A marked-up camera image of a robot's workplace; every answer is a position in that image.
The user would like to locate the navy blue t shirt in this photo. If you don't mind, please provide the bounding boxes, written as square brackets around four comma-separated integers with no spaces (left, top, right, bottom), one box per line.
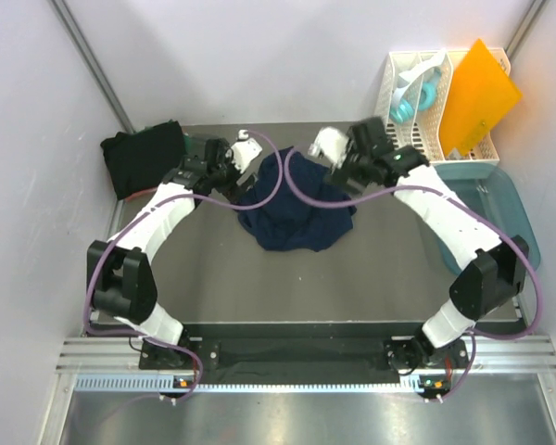
[237,150,357,252]

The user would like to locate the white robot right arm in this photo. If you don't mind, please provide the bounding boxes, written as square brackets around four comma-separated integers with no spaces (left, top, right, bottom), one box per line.
[310,117,529,367]

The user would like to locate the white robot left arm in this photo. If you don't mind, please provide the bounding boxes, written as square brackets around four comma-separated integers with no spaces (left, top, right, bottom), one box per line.
[85,132,262,368]

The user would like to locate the folded green t shirt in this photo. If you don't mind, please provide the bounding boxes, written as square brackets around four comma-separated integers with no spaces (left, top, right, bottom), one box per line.
[140,125,192,152]

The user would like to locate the teal headphones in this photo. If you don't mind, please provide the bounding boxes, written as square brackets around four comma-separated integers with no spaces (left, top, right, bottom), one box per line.
[389,49,446,124]

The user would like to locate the white slotted file organizer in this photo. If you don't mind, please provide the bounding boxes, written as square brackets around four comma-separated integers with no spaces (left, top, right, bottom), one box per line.
[374,49,499,165]

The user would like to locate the folded red t shirt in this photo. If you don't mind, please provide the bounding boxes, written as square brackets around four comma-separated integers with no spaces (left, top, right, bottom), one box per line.
[123,187,157,202]

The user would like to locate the folded black t shirt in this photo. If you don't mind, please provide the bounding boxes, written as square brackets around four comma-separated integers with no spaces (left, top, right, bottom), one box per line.
[100,121,186,200]

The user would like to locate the orange plastic folder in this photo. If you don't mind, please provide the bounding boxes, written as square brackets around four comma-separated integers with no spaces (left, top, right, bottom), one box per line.
[438,39,523,158]

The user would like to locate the translucent teal plastic bin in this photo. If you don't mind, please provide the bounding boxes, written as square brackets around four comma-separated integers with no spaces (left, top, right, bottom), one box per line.
[436,161,541,270]

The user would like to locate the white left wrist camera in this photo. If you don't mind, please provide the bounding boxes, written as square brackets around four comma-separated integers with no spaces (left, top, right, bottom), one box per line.
[231,129,262,173]

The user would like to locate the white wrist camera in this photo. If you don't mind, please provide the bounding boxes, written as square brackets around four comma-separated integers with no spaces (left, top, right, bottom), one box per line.
[231,129,262,173]
[308,126,350,169]

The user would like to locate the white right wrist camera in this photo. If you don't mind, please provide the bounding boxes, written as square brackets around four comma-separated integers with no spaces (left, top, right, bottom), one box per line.
[308,126,350,169]

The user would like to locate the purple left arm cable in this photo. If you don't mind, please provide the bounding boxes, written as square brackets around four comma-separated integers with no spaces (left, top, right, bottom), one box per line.
[81,129,285,404]

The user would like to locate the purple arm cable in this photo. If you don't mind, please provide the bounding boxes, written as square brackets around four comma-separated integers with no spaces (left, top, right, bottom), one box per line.
[283,146,546,402]
[81,129,285,404]

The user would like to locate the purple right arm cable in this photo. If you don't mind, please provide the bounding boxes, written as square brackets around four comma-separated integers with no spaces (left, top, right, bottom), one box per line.
[283,146,546,402]

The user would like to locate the left aluminium corner post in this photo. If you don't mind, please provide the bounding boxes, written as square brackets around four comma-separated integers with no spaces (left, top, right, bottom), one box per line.
[47,0,135,134]

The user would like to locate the aluminium corner post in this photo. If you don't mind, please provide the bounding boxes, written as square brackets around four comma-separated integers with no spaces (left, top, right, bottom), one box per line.
[47,0,135,134]
[504,0,550,61]

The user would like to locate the right aluminium corner post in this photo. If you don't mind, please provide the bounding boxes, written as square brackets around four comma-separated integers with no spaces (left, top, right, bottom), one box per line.
[504,0,550,61]

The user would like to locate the aluminium frame rail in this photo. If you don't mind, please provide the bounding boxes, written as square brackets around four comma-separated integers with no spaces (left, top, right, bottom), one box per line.
[40,329,556,444]

